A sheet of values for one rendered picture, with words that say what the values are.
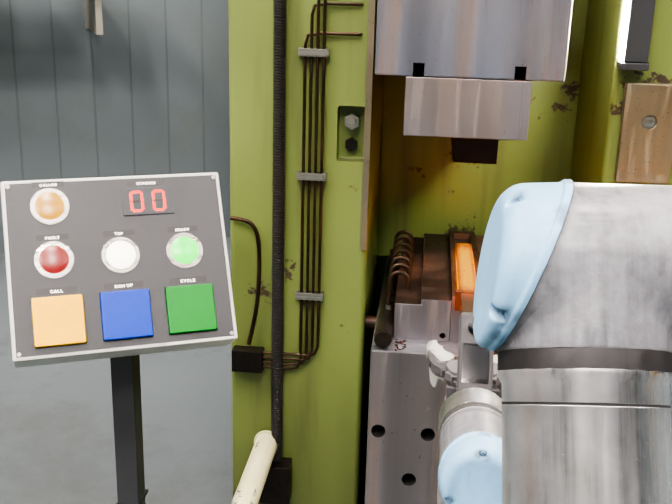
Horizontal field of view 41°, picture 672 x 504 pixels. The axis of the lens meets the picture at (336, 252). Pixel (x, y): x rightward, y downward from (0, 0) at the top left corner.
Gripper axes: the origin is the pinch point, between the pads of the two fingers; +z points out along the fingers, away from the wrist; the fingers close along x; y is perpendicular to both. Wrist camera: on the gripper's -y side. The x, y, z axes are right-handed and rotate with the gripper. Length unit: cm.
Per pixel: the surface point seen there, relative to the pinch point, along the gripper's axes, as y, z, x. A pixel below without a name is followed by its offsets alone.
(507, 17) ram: -46, 21, 3
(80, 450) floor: 100, 130, -116
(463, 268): -0.9, 33.6, 0.0
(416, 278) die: 1.9, 34.6, -8.5
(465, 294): -1.2, 18.1, -0.1
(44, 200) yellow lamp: -17, 5, -66
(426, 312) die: 3.4, 20.7, -6.4
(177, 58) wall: -6, 374, -148
